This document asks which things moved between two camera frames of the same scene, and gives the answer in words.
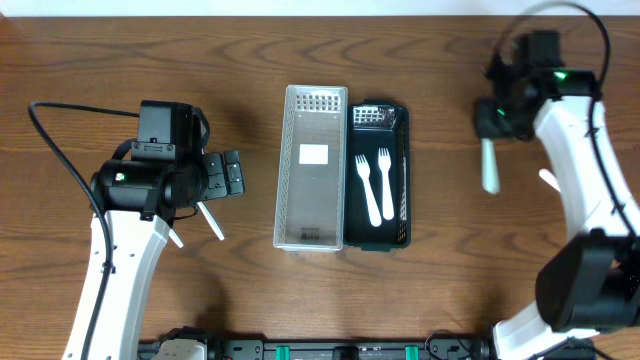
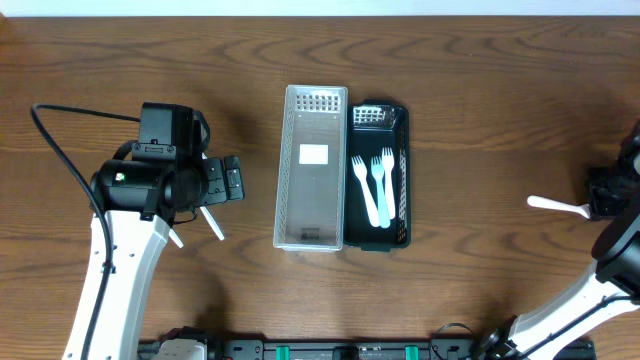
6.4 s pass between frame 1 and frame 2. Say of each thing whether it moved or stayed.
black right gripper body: moved
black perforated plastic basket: stayed
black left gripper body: stayed
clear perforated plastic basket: stayed
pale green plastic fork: moved
